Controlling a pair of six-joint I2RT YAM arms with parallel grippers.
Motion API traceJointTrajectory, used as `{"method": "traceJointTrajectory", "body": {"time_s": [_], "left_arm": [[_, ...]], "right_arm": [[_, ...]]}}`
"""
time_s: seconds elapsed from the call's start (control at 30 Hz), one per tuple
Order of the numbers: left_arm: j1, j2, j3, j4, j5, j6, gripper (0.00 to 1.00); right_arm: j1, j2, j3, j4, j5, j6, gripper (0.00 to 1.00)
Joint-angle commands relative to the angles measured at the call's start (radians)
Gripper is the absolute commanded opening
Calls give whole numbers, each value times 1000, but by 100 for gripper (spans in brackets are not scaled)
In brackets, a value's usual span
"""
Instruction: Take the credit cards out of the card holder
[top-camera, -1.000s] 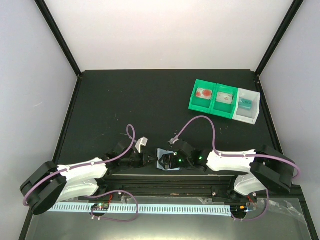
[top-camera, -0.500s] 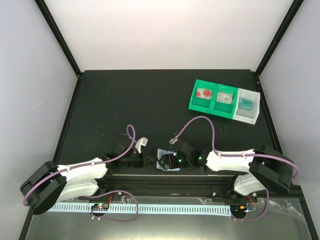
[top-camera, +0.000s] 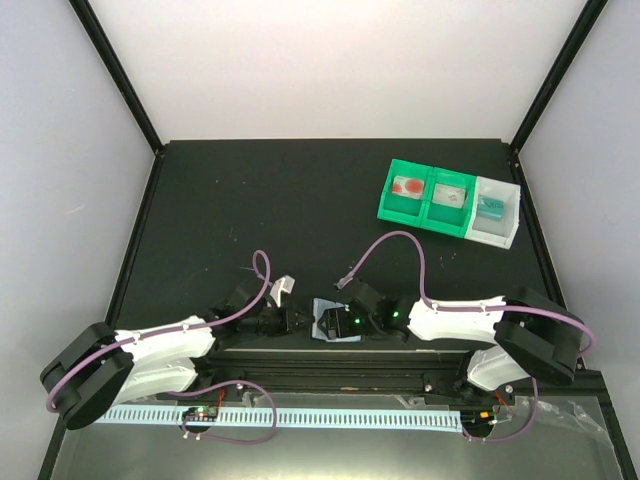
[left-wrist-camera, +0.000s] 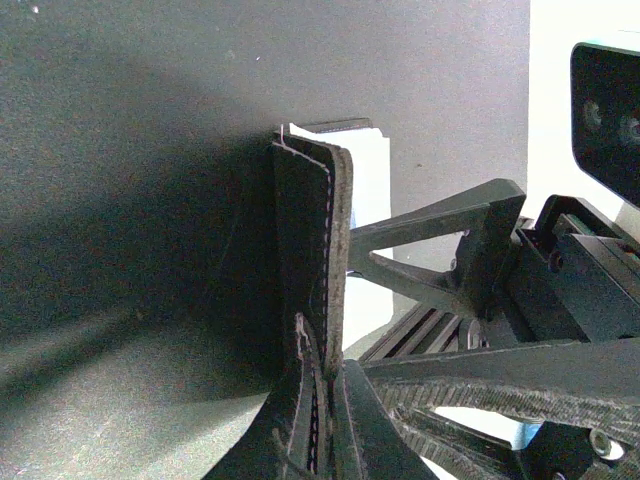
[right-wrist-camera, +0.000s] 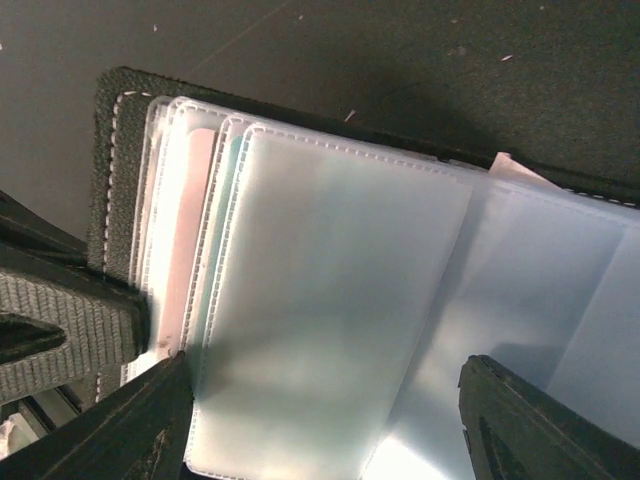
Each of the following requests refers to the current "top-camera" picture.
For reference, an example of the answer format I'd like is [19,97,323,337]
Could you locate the green bin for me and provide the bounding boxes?
[377,159,435,228]
[420,167,477,238]

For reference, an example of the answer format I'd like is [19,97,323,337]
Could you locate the purple cable loop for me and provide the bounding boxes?
[167,379,279,445]
[462,382,541,445]

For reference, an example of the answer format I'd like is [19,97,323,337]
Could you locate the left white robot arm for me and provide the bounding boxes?
[40,276,312,430]

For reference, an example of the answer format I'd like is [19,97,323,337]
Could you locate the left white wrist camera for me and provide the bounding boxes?
[269,275,295,307]

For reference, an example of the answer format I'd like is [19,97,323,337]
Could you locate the purple camera cable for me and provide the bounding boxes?
[45,249,272,414]
[347,231,597,361]

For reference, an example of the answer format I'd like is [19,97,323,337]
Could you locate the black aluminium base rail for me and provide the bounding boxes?
[157,348,606,406]

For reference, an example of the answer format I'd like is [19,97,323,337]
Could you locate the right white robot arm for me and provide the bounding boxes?
[311,283,595,404]

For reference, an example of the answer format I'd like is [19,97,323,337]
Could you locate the right black frame post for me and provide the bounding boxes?
[510,0,608,154]

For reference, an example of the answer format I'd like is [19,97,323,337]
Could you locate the black frame post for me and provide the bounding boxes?
[68,0,164,155]
[510,0,608,154]

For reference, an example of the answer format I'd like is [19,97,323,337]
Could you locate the purple cable loop left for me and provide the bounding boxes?
[167,379,279,445]

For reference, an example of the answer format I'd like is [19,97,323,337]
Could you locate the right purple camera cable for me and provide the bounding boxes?
[347,231,597,361]

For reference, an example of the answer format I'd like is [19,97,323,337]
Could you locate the white card red marks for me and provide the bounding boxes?
[431,183,467,209]

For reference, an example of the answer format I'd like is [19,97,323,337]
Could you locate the left black frame post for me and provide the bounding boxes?
[68,0,164,155]

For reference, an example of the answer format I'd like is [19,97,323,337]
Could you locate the white slotted cable duct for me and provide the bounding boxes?
[97,405,462,433]

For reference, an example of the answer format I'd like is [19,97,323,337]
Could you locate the left green bin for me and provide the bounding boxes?
[377,159,435,228]

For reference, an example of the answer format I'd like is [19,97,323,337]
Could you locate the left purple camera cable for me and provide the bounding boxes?
[45,249,272,414]

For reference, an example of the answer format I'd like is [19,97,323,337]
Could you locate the middle green bin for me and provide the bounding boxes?
[420,167,477,238]

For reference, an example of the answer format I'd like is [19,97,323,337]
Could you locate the black leather card holder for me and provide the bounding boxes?
[311,298,364,343]

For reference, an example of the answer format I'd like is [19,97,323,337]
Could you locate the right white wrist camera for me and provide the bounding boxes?
[334,275,353,290]

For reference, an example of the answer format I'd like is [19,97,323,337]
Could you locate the teal card in bin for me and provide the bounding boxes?
[476,196,505,221]

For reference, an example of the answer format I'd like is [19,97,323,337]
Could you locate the purple cable loop right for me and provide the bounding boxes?
[462,382,541,445]

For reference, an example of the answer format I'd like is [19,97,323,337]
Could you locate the card with red circles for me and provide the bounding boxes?
[391,175,425,200]

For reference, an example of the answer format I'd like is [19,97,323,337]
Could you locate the small circuit board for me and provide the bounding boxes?
[182,406,218,422]

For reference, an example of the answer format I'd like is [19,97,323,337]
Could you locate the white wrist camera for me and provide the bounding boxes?
[269,275,295,307]
[334,275,353,290]

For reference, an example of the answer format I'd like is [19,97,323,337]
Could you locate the white bin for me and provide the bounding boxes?
[464,176,521,250]

